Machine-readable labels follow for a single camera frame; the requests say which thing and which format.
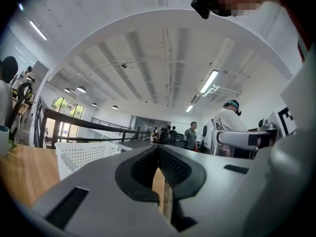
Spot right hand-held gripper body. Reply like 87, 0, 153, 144
256, 104, 298, 151

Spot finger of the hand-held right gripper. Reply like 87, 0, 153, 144
216, 129, 259, 151

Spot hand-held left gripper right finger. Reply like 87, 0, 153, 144
158, 143, 264, 237

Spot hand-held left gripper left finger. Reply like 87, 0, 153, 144
33, 143, 180, 237

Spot white plastic basket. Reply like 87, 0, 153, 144
54, 141, 134, 181

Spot white ceiling pipe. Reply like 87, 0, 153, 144
204, 84, 242, 96

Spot long ceiling tube light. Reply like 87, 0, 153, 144
199, 69, 220, 94

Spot black balcony railing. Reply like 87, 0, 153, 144
90, 117, 133, 131

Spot black stair railing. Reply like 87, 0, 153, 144
33, 96, 151, 149

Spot glass entrance doors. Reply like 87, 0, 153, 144
44, 96, 85, 143

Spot pale teal mug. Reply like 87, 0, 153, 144
0, 124, 10, 157

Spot rectangular ceiling light panel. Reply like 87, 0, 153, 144
29, 20, 47, 41

